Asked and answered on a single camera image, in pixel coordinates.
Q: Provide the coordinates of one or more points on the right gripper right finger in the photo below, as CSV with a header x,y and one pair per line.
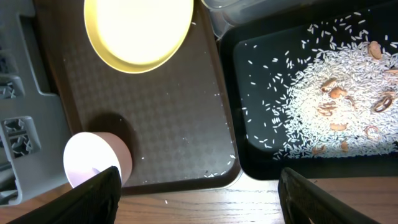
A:
x,y
304,202

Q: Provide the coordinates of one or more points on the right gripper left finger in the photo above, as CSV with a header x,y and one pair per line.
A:
x,y
93,202

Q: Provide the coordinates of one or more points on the pile of white rice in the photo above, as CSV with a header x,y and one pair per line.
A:
x,y
344,103

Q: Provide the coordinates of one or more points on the pink white bowl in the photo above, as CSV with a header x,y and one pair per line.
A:
x,y
87,154

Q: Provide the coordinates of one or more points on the grey plastic dish rack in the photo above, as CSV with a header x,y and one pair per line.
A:
x,y
34,129

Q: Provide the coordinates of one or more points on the black rectangular tray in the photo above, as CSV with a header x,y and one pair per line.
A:
x,y
260,60

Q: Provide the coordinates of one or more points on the dark brown serving tray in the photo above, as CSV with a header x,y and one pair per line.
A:
x,y
175,119

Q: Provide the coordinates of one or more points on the yellow round plate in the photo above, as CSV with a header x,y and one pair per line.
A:
x,y
137,36

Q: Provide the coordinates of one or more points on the clear plastic bin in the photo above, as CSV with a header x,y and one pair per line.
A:
x,y
226,14

